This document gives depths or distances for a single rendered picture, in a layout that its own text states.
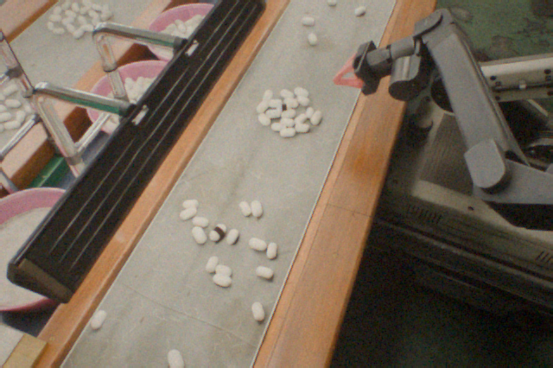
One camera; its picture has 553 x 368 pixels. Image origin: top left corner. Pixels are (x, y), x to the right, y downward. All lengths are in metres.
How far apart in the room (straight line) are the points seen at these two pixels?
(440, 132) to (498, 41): 1.38
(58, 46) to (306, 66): 0.70
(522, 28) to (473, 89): 2.27
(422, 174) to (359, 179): 0.45
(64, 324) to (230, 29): 0.57
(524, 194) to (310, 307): 0.41
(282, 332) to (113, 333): 0.30
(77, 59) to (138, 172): 0.83
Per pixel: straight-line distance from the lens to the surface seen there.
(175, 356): 0.83
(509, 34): 2.94
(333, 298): 0.85
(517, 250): 1.47
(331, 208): 0.95
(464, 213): 1.38
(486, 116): 0.71
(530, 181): 0.60
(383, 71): 0.97
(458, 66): 0.81
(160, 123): 0.67
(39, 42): 1.54
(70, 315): 0.91
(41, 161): 1.20
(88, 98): 0.68
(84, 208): 0.59
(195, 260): 0.92
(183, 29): 1.45
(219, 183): 1.02
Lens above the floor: 1.54
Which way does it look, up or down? 53 degrees down
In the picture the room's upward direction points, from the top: 2 degrees counter-clockwise
